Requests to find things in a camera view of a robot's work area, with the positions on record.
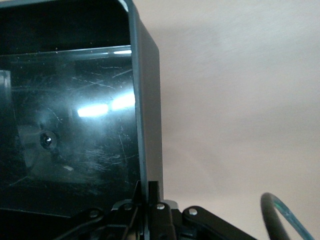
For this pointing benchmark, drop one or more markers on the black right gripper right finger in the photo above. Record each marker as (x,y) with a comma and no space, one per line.
(160,222)

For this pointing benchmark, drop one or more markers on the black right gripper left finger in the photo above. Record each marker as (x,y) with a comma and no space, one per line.
(112,222)

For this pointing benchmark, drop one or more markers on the black plastic box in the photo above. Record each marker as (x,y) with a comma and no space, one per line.
(75,112)

